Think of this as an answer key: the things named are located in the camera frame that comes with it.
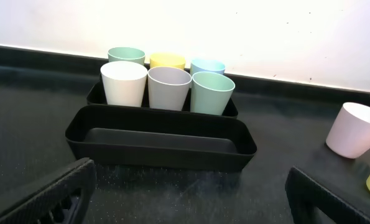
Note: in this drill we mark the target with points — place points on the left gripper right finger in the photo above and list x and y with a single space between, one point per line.
315 199

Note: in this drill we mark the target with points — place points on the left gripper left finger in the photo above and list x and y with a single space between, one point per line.
63 193

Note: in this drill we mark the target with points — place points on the pink cup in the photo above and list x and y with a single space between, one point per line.
352 133

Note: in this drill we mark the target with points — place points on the black tray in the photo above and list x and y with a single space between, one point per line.
94 96
160 158

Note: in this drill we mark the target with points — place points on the white cup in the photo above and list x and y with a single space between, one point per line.
124 87

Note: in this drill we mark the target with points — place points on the grey cup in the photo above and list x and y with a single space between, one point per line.
167 93

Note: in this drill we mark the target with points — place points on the green cup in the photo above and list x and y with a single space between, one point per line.
209 98
125 54

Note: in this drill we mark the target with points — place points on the blue cup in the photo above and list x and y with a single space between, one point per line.
207 66

